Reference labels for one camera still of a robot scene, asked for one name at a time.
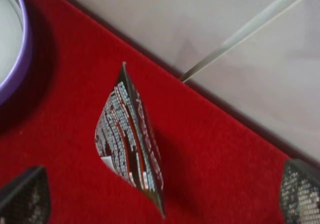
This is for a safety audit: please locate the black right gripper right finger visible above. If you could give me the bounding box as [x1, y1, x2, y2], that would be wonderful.
[279, 159, 320, 223]

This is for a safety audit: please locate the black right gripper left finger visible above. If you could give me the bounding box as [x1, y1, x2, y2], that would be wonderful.
[0, 166, 51, 223]

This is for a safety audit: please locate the black cosmetic tube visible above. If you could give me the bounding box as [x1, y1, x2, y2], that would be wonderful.
[95, 62, 165, 218]

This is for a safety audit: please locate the red velvet tablecloth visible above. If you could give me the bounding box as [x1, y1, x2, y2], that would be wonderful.
[0, 0, 288, 223]

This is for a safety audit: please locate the purple toy frying pan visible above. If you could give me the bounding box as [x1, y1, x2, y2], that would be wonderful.
[0, 0, 33, 104]

